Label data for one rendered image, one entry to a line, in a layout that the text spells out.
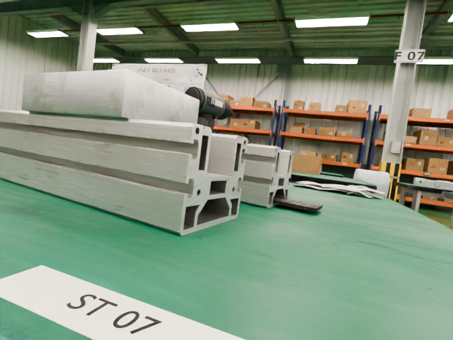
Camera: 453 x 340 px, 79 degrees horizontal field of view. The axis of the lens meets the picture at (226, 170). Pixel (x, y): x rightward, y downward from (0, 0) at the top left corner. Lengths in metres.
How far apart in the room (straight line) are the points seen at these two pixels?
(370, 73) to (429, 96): 1.98
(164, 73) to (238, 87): 8.08
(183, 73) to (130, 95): 3.61
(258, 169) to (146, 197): 0.19
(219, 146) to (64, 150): 0.15
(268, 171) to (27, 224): 0.27
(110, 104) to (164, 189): 0.09
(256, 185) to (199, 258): 0.22
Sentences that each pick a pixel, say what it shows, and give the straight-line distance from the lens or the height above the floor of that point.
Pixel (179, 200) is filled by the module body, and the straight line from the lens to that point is 0.21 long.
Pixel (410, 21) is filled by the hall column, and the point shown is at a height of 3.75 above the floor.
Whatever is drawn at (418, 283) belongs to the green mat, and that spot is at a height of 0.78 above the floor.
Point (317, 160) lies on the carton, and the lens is 2.39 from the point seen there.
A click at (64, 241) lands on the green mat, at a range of 0.20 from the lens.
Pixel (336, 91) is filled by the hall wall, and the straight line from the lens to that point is 11.20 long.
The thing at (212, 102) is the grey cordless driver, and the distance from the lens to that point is 0.70.
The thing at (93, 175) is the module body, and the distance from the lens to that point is 0.28.
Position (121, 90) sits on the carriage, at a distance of 0.26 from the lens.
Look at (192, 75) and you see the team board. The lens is 3.78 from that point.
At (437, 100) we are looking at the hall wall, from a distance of 11.55.
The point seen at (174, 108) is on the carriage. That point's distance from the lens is 0.30.
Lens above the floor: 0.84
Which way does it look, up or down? 3 degrees down
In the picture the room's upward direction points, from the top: 7 degrees clockwise
